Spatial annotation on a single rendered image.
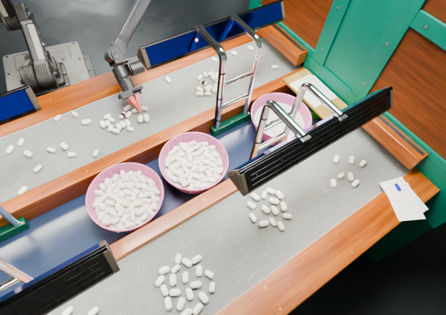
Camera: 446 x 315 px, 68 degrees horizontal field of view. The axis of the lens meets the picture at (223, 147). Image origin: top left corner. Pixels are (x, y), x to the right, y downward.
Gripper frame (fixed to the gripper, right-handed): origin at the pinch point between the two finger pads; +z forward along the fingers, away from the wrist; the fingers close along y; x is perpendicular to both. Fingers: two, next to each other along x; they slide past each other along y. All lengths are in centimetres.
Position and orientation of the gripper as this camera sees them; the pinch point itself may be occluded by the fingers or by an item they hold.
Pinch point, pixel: (139, 111)
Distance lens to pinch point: 144.0
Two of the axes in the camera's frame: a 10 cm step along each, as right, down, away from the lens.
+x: -4.0, 0.3, 9.2
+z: 4.1, 9.0, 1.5
